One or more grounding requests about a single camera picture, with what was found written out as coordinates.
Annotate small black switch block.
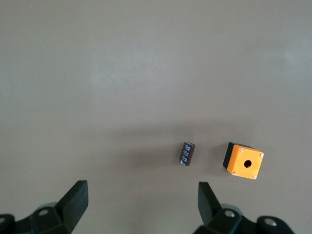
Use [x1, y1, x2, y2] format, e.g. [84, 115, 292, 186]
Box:
[179, 142, 196, 166]

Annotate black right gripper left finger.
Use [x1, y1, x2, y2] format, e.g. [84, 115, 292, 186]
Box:
[14, 180, 89, 234]

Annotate orange button box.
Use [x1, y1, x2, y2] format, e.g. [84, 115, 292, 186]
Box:
[222, 142, 265, 180]

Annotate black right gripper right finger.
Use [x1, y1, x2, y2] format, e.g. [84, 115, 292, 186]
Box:
[194, 181, 259, 234]

